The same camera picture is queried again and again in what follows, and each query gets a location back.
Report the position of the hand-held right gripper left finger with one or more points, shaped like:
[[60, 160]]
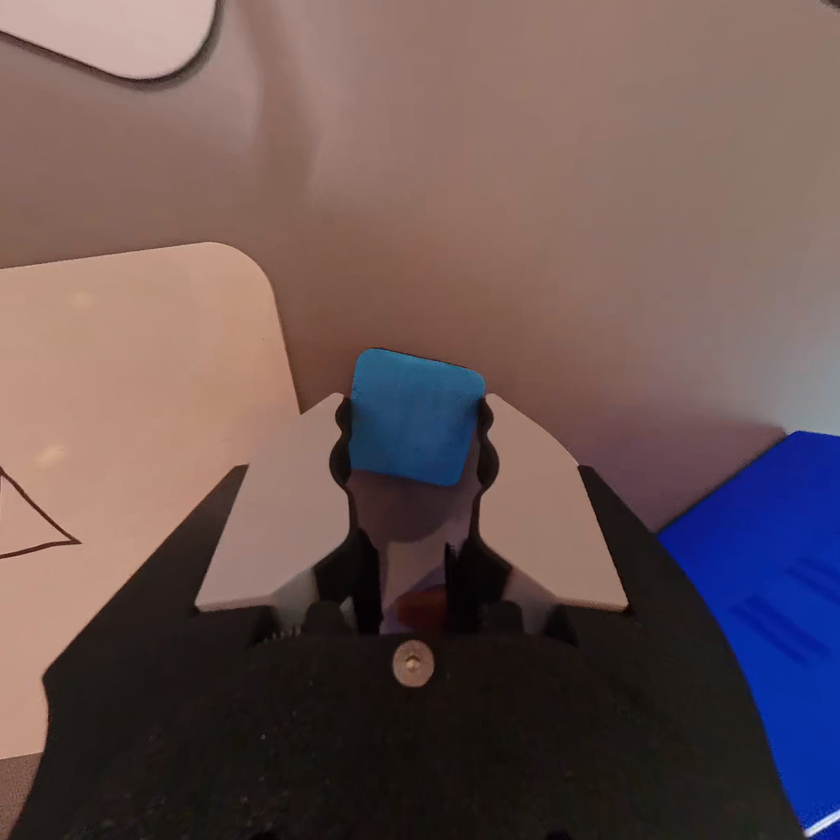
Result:
[[269, 525]]

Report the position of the white table sign stand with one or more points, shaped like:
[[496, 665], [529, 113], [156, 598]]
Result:
[[118, 29]]

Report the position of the white whiteboard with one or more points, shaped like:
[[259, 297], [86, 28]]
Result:
[[131, 394]]

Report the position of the blue whiteboard eraser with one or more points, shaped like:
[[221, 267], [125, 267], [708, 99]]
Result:
[[414, 418]]

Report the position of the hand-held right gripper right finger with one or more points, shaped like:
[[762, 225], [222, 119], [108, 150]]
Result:
[[551, 525]]

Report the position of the blue plastic bin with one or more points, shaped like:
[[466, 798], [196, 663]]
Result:
[[768, 591]]

